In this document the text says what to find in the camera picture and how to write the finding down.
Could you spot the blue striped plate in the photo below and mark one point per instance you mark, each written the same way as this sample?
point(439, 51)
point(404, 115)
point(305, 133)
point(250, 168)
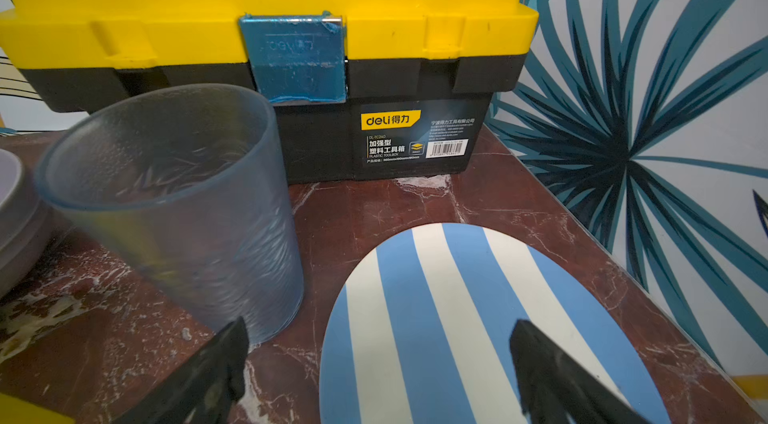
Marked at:
point(420, 331)

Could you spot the yellow plastic bin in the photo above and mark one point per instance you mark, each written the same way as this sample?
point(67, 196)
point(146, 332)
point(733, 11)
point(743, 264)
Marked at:
point(16, 411)

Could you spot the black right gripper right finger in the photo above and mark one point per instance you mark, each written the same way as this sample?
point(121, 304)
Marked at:
point(554, 388)

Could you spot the blue textured plastic cup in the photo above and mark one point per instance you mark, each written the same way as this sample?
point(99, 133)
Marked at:
point(187, 186)

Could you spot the yellow black plastic toolbox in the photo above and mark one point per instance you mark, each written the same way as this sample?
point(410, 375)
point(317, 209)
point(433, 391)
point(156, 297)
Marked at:
point(363, 89)

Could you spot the lilac bowl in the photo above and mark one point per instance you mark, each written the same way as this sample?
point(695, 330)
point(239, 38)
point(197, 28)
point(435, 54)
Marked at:
point(26, 222)

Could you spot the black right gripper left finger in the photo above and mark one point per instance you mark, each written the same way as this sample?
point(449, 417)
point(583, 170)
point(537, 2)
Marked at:
point(204, 388)

